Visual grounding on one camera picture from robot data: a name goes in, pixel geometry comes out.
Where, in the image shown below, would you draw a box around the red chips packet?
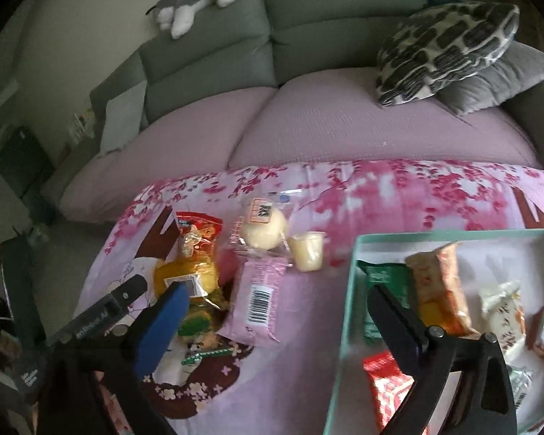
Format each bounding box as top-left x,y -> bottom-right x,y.
174,211 -> 224,260

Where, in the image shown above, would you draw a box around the pale grey cushion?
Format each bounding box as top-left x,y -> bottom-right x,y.
99,84 -> 148,156

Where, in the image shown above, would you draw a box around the orange bread packet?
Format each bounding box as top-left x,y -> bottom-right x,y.
405,242 -> 478,339

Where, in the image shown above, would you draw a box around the green and yellow snack packet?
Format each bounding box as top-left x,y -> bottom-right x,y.
180,299 -> 228,341

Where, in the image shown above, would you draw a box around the pink packet with barcode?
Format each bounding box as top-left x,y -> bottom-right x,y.
220,256 -> 289,346

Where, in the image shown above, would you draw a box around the grey green sofa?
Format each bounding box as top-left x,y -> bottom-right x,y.
59,66 -> 542,223

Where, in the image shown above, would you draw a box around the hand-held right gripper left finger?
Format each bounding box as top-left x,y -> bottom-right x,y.
35,280 -> 191,435

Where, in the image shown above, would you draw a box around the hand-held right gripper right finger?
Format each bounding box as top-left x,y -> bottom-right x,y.
365,283 -> 518,435

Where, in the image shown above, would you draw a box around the dark green carton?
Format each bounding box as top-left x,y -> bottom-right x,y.
0,236 -> 49,395

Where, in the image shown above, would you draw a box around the grey-green sofa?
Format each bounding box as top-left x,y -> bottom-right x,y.
88,0 -> 544,173

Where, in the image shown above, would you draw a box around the cream jelly cup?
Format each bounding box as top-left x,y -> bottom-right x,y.
288,231 -> 327,273

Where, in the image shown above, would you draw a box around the cartoon printed blanket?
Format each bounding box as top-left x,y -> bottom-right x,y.
77,158 -> 544,435

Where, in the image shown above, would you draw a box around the grey and white plush toy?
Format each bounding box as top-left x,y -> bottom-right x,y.
146,0 -> 246,40

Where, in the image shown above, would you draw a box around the grey pillow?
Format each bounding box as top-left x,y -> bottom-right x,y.
437,41 -> 544,116

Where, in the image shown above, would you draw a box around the white packet with brown print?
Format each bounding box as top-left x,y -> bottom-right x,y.
478,281 -> 527,364

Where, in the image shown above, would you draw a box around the bun in clear packet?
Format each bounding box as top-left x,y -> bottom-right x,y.
229,197 -> 296,255

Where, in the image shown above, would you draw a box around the teal cardboard box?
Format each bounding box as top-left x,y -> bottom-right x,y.
324,229 -> 544,435

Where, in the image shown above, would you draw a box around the dark cabinet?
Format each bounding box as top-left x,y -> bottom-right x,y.
0,124 -> 56,224

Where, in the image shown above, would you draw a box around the green striped candy stick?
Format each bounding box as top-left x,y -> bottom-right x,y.
181,347 -> 233,366

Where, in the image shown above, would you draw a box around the black and white patterned pillow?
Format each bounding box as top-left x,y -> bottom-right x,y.
374,2 -> 520,107

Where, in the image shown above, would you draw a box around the silver snack packet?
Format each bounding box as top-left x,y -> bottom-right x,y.
509,365 -> 534,409

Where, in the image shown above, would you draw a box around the dark green snack packet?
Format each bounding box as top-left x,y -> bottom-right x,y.
358,260 -> 419,341

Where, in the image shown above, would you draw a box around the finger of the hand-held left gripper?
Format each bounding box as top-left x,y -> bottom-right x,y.
111,274 -> 148,316

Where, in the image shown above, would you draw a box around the red packet with gold label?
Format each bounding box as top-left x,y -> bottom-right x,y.
363,351 -> 419,432

